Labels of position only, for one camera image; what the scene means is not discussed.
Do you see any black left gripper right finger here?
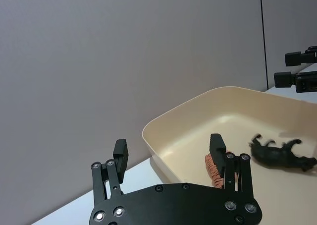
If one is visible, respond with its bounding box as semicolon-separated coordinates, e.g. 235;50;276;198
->
209;133;256;201

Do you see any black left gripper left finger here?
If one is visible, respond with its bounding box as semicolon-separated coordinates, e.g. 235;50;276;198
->
91;139;130;206

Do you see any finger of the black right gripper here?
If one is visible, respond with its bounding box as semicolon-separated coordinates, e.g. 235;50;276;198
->
284;46;317;67
273;70;317;94

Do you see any orange striped toy tiger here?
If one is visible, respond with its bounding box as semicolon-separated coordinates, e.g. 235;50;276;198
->
204;150;240;189

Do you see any cream plastic tray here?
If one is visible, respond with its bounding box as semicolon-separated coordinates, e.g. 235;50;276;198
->
142;86;317;225

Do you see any black toy horse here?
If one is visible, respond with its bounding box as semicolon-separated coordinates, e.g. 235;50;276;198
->
248;133;317;172

